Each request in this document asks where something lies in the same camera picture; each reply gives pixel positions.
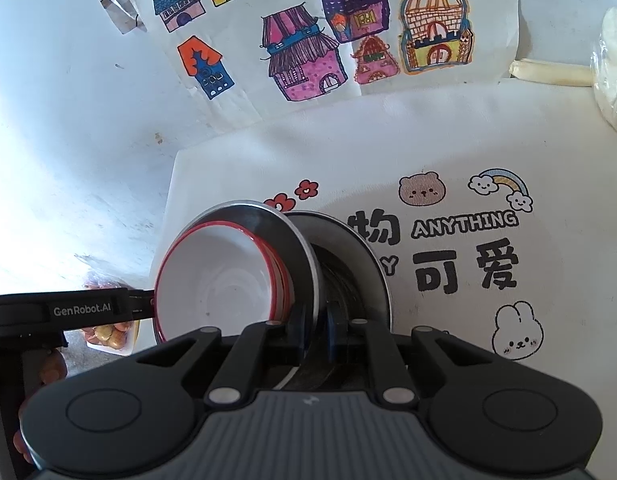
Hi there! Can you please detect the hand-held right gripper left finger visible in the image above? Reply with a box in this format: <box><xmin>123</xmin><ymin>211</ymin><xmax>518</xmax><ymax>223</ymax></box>
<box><xmin>123</xmin><ymin>305</ymin><xmax>308</xmax><ymax>406</ymax></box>

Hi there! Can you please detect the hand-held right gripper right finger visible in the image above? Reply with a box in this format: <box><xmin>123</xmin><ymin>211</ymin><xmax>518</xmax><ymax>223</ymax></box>
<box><xmin>327</xmin><ymin>304</ymin><xmax>499</xmax><ymax>406</ymax></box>

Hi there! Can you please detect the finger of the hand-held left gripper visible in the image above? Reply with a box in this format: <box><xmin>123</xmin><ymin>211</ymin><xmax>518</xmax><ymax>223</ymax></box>
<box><xmin>128</xmin><ymin>287</ymin><xmax>156</xmax><ymax>318</ymax></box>

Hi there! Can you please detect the stainless steel bowl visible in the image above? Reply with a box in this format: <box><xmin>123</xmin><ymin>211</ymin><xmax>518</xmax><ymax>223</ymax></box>
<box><xmin>181</xmin><ymin>201</ymin><xmax>320</xmax><ymax>361</ymax></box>

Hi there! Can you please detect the stainless steel plate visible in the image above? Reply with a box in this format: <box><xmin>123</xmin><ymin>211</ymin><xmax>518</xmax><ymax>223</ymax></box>
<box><xmin>286</xmin><ymin>211</ymin><xmax>392</xmax><ymax>391</ymax></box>

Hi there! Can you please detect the white bowl with floral print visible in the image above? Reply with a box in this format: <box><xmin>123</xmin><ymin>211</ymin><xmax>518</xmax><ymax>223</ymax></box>
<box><xmin>153</xmin><ymin>220</ymin><xmax>289</xmax><ymax>346</ymax></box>

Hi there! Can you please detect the person's left hand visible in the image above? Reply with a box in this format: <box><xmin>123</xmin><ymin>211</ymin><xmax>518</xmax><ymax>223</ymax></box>
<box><xmin>13</xmin><ymin>350</ymin><xmax>69</xmax><ymax>463</ymax></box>

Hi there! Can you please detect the packet of orange snacks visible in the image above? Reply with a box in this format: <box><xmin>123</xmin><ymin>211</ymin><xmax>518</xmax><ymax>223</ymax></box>
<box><xmin>74</xmin><ymin>254</ymin><xmax>142</xmax><ymax>357</ymax></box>

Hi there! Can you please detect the printed cream tablecloth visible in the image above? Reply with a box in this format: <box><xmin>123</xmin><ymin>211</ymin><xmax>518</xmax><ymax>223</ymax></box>
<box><xmin>149</xmin><ymin>79</ymin><xmax>617</xmax><ymax>401</ymax></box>

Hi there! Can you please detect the colourful houses drawing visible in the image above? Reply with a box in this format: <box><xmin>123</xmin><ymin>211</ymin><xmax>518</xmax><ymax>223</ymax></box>
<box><xmin>131</xmin><ymin>0</ymin><xmax>520</xmax><ymax>123</ymax></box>

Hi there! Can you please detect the cream rolled stick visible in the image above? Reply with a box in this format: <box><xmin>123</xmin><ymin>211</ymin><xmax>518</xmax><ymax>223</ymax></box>
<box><xmin>509</xmin><ymin>59</ymin><xmax>594</xmax><ymax>88</ymax></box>

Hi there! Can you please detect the clear plastic bag of rice cakes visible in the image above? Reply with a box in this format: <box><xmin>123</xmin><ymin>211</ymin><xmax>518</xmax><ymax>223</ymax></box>
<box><xmin>591</xmin><ymin>6</ymin><xmax>617</xmax><ymax>138</ymax></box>

